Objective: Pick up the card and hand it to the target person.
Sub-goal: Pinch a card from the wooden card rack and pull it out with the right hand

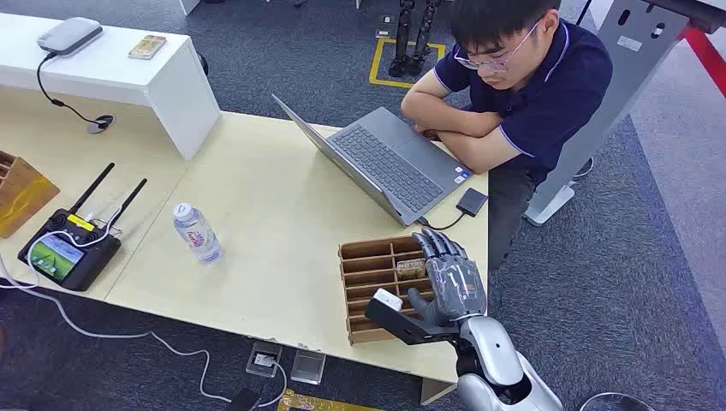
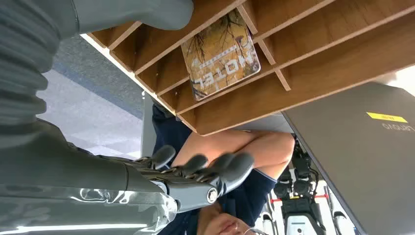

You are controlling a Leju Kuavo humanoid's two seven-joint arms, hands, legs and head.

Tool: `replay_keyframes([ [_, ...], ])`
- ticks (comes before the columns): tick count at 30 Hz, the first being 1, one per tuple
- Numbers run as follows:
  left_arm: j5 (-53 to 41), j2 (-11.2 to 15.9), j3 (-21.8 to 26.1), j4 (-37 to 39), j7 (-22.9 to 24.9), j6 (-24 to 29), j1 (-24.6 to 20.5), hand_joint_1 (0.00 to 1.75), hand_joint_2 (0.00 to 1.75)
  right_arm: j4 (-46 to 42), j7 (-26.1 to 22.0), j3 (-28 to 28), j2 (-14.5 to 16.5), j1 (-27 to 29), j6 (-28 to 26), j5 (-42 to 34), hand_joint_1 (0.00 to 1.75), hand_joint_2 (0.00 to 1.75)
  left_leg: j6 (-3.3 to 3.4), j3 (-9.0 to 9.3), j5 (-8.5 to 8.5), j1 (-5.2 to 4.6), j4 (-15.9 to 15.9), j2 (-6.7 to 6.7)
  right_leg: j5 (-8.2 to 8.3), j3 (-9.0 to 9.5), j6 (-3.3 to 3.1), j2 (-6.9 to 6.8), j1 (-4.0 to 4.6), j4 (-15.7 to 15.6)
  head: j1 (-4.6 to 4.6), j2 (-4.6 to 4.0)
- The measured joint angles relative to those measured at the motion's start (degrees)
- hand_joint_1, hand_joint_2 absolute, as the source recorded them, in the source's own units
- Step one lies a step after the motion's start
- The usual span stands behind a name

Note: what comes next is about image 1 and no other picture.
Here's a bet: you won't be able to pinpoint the wooden box with yellow tape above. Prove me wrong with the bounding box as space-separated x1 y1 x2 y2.
0 150 62 240

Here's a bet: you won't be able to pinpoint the black drive cable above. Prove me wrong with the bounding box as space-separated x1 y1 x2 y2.
416 211 467 232

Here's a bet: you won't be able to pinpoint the white desk riser shelf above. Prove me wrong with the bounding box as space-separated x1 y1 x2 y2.
0 12 222 162

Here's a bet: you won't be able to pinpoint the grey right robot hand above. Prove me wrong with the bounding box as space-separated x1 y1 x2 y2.
407 228 488 330

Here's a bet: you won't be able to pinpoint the black robot leg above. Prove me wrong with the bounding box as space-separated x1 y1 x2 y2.
388 0 418 78
407 0 443 77

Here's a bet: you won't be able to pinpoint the black external drive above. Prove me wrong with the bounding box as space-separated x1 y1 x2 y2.
455 188 490 218

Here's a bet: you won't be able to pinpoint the beige table leg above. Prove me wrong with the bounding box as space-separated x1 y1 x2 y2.
420 377 458 407

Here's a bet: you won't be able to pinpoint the black power plug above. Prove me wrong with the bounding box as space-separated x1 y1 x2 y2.
226 387 263 411

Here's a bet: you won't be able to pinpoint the thin white looped cable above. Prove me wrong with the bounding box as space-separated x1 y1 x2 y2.
578 391 657 411

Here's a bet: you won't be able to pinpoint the black remote controller with antennas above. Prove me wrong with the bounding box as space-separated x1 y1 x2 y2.
16 163 149 293

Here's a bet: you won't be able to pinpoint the grey rounded flat device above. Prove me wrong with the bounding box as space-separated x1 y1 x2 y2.
36 16 104 57

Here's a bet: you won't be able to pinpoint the long white cable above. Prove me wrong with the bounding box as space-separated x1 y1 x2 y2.
0 204 289 409

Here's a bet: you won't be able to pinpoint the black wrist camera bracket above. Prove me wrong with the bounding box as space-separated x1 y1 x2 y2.
364 288 460 347

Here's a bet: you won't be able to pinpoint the floor power socket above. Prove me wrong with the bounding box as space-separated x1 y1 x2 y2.
245 341 283 379

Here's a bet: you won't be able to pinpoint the grey metal stand column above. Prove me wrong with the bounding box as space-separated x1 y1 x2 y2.
523 0 726 228

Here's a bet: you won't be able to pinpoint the red strip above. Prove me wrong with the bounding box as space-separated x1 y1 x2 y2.
677 25 726 101

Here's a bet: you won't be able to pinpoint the clear plastic water bottle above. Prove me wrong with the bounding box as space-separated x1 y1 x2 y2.
172 203 223 266

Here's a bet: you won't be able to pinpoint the yellow patterned floor plate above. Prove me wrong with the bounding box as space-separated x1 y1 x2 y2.
277 389 387 411

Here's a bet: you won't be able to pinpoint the person's glasses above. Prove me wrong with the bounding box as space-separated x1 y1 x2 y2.
453 16 545 74

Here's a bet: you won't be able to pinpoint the black device cable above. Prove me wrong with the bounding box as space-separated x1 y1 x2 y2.
35 51 111 127

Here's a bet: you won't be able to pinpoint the person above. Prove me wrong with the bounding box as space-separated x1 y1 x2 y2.
400 0 614 271

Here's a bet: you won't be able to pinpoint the grey open laptop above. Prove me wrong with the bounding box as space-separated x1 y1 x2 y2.
271 93 474 228

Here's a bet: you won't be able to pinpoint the wooden slotted card holder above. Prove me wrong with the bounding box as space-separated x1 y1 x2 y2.
338 235 456 346

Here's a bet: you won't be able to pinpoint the clear floor socket cover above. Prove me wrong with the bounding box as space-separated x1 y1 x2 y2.
289 349 327 386

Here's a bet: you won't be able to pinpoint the grey round cable grommet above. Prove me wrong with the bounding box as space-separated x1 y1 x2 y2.
86 114 116 135

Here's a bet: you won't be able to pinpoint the small patterned card box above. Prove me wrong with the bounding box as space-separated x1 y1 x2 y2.
128 34 168 61

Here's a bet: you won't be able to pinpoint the yellow floor tape square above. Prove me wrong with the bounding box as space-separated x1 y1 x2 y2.
369 38 447 90

